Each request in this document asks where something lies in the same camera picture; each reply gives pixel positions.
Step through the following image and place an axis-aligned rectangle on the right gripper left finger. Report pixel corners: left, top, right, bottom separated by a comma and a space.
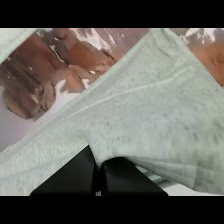
29, 145, 100, 197

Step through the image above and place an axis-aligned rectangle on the white sweatshirt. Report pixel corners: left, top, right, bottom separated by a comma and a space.
0, 28, 224, 197

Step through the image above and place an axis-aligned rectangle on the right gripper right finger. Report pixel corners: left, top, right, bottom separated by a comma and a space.
99, 157, 170, 197

